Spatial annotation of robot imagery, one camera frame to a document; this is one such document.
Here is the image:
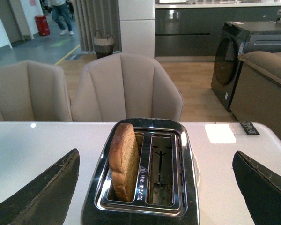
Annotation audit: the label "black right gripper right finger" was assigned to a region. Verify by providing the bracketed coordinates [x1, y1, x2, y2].
[232, 151, 281, 225]

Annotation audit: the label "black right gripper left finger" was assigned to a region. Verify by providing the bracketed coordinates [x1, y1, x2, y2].
[0, 149, 80, 225]

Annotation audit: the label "brown bread slice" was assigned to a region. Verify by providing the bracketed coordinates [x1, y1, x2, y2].
[109, 123, 140, 202]

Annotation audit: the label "black label on table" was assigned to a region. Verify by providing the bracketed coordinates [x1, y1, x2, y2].
[239, 121, 259, 135]

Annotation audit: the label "white chrome two-slot toaster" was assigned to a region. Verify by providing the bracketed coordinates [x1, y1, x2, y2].
[81, 118, 200, 225]

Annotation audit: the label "beige chair on left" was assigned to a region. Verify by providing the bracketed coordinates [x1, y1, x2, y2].
[0, 60, 72, 122]

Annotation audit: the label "beige chair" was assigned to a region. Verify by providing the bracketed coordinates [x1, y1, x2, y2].
[0, 60, 72, 122]
[71, 53, 183, 122]

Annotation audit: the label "beige chair on right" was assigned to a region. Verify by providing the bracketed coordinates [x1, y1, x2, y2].
[71, 53, 183, 122]

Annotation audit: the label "dark front-load washing machine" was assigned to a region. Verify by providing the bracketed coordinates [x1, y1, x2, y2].
[211, 21, 281, 110]

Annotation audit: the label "grey kitchen counter cabinets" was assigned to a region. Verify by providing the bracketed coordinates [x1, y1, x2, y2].
[155, 0, 281, 60]

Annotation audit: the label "walking person in jeans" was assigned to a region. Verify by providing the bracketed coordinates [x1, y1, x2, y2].
[48, 0, 74, 36]

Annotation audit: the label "grey pleated curtain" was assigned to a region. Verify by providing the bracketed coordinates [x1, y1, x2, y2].
[72, 0, 122, 52]

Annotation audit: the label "white pillar cabinet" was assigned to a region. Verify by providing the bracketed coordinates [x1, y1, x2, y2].
[118, 0, 155, 58]

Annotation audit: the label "woven basket with handles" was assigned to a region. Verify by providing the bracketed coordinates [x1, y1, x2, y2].
[93, 30, 114, 59]

